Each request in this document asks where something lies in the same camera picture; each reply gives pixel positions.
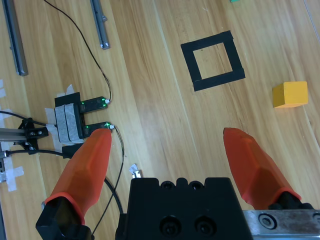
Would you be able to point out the green wooden block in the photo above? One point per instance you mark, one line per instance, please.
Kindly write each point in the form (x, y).
(235, 1)

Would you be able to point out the black tape square outline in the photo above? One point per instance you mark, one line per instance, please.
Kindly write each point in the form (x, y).
(191, 62)

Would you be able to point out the yellow wooden block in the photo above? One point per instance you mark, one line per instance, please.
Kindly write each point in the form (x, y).
(290, 93)

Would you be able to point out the grey aluminium rail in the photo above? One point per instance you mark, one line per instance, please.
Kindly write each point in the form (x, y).
(15, 42)
(100, 25)

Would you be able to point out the white tape scrap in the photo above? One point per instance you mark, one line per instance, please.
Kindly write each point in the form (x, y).
(132, 168)

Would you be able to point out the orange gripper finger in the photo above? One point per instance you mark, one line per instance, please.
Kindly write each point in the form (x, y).
(82, 170)
(255, 170)

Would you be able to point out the black stand bracket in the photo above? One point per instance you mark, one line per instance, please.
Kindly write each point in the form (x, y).
(31, 132)

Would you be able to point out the silver aluminium rail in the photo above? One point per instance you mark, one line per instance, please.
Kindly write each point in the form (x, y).
(137, 174)

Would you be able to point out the silver aluminium extrusion bar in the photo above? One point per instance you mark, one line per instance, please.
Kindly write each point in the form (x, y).
(10, 136)

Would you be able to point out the black taped USB hub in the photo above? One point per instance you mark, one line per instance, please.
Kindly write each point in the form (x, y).
(80, 125)

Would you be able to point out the black USB dongle green lights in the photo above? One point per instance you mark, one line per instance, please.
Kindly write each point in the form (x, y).
(93, 103)
(96, 127)

